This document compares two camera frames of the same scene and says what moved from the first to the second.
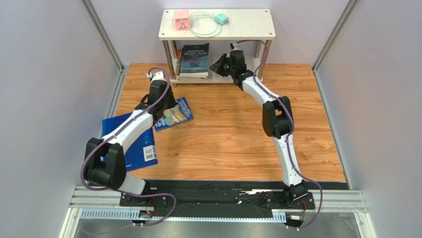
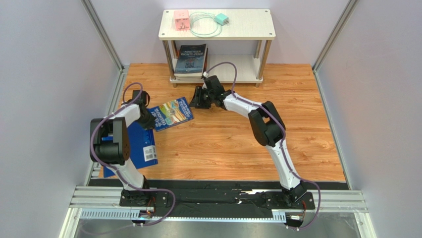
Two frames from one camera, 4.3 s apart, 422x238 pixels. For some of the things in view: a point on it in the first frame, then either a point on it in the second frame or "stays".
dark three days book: [202, 74] to [205, 69]
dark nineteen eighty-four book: [194, 60] stays
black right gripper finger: [215, 66] to [194, 103]
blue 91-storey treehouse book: [176, 115] stays
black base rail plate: [222, 199] stays
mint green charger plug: [221, 19] stays
